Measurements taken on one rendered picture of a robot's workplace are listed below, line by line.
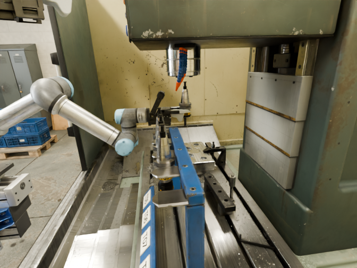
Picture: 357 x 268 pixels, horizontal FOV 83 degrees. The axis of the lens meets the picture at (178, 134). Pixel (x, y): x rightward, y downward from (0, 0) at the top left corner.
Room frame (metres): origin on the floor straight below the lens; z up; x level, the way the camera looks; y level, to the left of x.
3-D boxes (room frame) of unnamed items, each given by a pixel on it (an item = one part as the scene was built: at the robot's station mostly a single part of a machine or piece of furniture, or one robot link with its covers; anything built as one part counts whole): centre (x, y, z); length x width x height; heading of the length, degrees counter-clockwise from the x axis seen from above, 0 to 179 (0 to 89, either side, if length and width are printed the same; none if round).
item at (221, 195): (0.76, -0.16, 0.93); 0.26 x 0.05 x 0.06; 11
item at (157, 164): (0.52, 0.04, 1.21); 0.06 x 0.06 x 0.03
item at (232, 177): (0.75, -0.22, 0.96); 0.03 x 0.03 x 0.13
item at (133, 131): (0.97, 0.25, 1.14); 0.11 x 0.08 x 0.11; 4
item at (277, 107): (1.04, -0.48, 1.16); 0.48 x 0.05 x 0.51; 6
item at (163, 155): (0.52, 0.04, 1.26); 0.04 x 0.04 x 0.07
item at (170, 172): (0.47, 0.04, 1.21); 0.07 x 0.05 x 0.01; 96
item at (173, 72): (0.99, -0.04, 1.48); 0.16 x 0.16 x 0.12
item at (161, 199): (0.36, 0.03, 1.21); 0.07 x 0.05 x 0.01; 96
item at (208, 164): (1.09, -0.05, 0.96); 0.29 x 0.23 x 0.05; 6
